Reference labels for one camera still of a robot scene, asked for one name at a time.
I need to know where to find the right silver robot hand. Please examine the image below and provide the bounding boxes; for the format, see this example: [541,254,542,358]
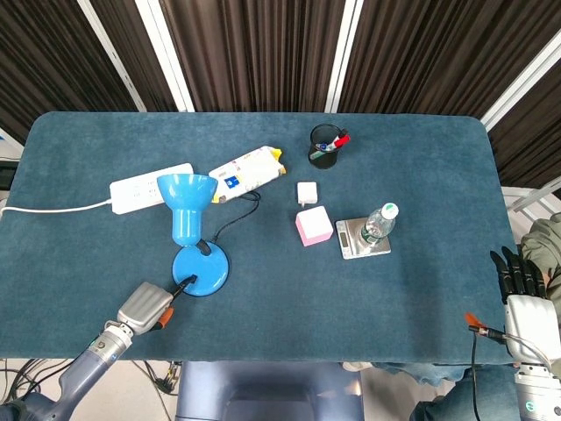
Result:
[464,245,554,367]

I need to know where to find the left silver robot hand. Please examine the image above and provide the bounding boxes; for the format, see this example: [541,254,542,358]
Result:
[116,274,198,337]

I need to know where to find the blue desk lamp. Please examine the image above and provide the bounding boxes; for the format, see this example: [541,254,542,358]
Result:
[156,173,231,298]

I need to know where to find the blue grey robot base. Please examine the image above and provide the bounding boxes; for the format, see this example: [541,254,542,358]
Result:
[174,360,365,421]

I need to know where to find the olive green jacket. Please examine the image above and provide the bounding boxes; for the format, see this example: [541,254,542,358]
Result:
[520,218,561,299]

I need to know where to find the blue denim trousers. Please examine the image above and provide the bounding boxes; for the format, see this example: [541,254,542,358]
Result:
[372,361,521,421]

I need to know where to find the white power strip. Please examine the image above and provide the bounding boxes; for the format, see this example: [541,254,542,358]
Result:
[109,162,195,216]

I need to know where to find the blue tablecloth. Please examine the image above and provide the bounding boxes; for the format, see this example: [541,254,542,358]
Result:
[0,111,514,365]

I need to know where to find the white yellow snack package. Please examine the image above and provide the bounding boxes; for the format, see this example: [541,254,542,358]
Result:
[208,146,287,205]

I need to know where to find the clear water bottle green label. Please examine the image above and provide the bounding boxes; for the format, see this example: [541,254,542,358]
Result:
[359,202,400,246]

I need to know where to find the pink white cube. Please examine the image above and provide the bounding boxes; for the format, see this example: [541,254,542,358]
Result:
[295,204,334,247]

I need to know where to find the dark brown pleated curtain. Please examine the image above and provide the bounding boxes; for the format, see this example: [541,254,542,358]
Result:
[89,0,179,113]
[487,65,561,189]
[160,0,347,113]
[0,0,141,146]
[339,0,561,118]

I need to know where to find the silver digital scale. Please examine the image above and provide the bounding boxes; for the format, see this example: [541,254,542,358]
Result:
[335,218,392,260]

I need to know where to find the white charger plug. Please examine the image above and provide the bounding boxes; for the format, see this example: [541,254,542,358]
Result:
[296,181,320,208]

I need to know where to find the black mesh pen holder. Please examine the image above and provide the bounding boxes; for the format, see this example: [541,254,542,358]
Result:
[308,124,344,171]

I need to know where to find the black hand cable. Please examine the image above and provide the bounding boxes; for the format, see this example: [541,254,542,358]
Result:
[468,332,482,421]

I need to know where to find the black floor cable bundle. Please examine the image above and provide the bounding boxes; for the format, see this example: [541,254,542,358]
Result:
[143,360,182,396]
[0,357,74,403]

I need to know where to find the silver metal frame rail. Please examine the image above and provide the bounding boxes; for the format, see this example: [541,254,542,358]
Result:
[503,175,561,214]

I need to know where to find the black lamp cord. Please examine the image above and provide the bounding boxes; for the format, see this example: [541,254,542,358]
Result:
[211,189,262,245]

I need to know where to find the white power strip cord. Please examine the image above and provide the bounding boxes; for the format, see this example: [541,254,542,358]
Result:
[0,199,113,217]

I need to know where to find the white frame post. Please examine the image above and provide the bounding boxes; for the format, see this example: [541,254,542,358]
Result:
[134,0,195,113]
[480,30,561,132]
[77,0,147,112]
[325,0,368,114]

